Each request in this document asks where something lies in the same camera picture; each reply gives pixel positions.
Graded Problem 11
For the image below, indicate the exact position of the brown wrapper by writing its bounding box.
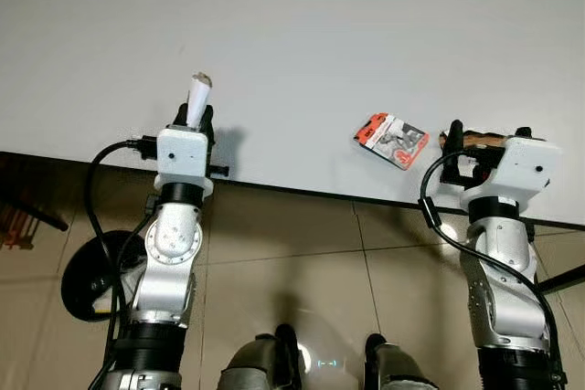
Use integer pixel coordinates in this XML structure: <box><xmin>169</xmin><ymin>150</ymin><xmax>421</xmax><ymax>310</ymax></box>
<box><xmin>441</xmin><ymin>131</ymin><xmax>513</xmax><ymax>152</ymax></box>

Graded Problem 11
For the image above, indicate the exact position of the white paper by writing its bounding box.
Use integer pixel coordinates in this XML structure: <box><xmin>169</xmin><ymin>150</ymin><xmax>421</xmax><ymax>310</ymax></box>
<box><xmin>186</xmin><ymin>72</ymin><xmax>214</xmax><ymax>128</ymax></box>

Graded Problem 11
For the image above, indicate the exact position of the red printed snack packet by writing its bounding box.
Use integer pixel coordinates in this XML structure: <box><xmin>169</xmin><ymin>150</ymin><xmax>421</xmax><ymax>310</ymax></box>
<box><xmin>354</xmin><ymin>112</ymin><xmax>431</xmax><ymax>171</ymax></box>

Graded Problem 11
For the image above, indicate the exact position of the black slanted table leg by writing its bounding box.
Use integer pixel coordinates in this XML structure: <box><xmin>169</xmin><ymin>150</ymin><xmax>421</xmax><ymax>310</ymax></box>
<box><xmin>535</xmin><ymin>265</ymin><xmax>585</xmax><ymax>296</ymax></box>
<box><xmin>0</xmin><ymin>191</ymin><xmax>70</xmax><ymax>232</ymax></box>

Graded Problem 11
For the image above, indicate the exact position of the grey right robot leg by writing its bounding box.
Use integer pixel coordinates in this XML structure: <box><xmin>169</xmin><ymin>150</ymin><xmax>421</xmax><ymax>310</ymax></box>
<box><xmin>364</xmin><ymin>333</ymin><xmax>435</xmax><ymax>390</ymax></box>

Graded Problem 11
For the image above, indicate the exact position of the grey robot leg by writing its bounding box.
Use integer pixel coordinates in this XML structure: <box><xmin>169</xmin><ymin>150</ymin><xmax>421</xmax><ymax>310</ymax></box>
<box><xmin>364</xmin><ymin>333</ymin><xmax>435</xmax><ymax>390</ymax></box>
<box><xmin>219</xmin><ymin>321</ymin><xmax>303</xmax><ymax>390</ymax></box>

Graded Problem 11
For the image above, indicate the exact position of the grey left robot leg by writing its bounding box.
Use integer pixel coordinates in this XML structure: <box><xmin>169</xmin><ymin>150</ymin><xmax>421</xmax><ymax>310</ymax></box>
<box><xmin>219</xmin><ymin>321</ymin><xmax>303</xmax><ymax>390</ymax></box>

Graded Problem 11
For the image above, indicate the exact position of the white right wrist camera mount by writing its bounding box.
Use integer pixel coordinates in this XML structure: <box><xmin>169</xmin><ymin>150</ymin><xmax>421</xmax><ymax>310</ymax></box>
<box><xmin>459</xmin><ymin>137</ymin><xmax>561</xmax><ymax>217</ymax></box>

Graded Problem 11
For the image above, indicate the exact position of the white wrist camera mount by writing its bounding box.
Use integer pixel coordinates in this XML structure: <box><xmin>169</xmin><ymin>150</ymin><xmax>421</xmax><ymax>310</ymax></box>
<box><xmin>459</xmin><ymin>137</ymin><xmax>561</xmax><ymax>217</ymax></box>
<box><xmin>154</xmin><ymin>125</ymin><xmax>217</xmax><ymax>199</ymax></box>

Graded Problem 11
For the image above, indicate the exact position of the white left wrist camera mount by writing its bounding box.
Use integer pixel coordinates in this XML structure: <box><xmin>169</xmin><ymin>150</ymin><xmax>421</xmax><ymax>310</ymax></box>
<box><xmin>154</xmin><ymin>125</ymin><xmax>217</xmax><ymax>199</ymax></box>

